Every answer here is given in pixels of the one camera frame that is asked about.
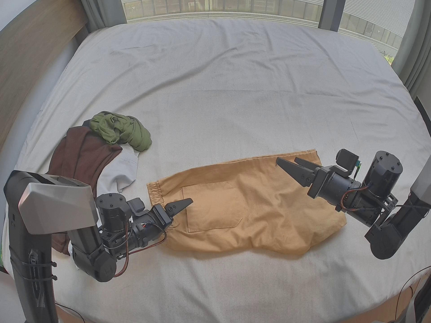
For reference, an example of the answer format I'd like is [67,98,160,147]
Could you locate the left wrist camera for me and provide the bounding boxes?
[126,198,146,214]

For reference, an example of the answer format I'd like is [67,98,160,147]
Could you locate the grey-green curtain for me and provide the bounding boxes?
[392,0,431,93]
[72,0,128,33]

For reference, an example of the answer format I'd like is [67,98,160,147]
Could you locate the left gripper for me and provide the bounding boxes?
[130,198,194,248]

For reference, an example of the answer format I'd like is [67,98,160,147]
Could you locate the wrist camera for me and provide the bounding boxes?
[335,149,361,177]
[126,198,146,214]

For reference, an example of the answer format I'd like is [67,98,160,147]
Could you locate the bed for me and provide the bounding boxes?
[0,0,426,323]

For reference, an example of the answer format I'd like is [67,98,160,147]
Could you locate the pale blue garment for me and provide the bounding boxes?
[67,145,140,258]

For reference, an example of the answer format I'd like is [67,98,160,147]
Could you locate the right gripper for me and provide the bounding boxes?
[276,157,361,211]

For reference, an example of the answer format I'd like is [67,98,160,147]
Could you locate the tan shorts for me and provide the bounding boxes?
[146,149,347,256]

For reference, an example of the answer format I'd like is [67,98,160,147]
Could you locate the brown garment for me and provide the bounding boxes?
[49,127,123,255]

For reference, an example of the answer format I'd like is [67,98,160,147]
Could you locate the green garment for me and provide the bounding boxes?
[89,112,153,153]

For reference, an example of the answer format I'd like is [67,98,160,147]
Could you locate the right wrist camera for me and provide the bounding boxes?
[335,149,361,177]

